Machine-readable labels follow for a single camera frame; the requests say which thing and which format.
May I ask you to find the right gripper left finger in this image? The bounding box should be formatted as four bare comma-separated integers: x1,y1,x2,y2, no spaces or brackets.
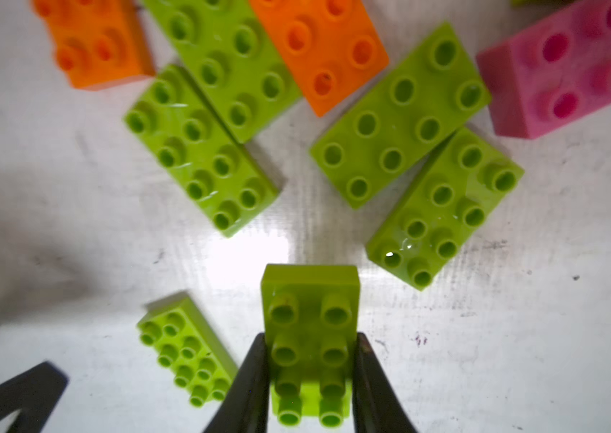
204,333,269,433

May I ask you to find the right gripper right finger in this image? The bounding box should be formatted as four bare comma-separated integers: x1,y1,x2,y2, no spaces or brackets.
352,332,417,433

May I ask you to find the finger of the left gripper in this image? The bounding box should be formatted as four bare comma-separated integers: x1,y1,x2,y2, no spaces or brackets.
0,362,69,432

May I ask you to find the green brick lowest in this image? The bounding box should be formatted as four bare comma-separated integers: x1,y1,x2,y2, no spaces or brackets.
137,295,238,408

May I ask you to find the green brick long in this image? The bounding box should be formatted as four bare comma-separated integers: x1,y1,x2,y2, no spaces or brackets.
142,0,302,144
123,63,278,237

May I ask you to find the orange brick far left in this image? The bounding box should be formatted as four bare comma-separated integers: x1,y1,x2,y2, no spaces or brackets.
31,0,155,90

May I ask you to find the orange brick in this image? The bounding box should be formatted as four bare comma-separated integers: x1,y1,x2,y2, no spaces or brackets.
31,0,155,90
251,0,388,117

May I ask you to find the orange brick centre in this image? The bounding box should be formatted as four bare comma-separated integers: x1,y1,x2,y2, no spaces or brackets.
251,0,388,117

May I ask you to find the pink small brick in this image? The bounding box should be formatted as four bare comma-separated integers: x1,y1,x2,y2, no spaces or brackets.
476,1,611,139

